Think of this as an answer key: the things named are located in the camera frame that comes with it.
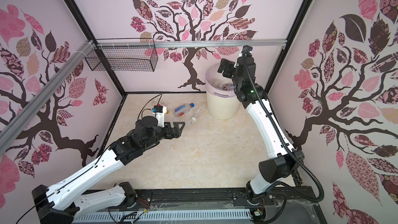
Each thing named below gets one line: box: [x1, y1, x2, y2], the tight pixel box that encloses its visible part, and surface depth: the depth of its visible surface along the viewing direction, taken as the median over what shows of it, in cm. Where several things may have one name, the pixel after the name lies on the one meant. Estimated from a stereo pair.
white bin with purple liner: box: [204, 63, 240, 121], surface depth 94 cm
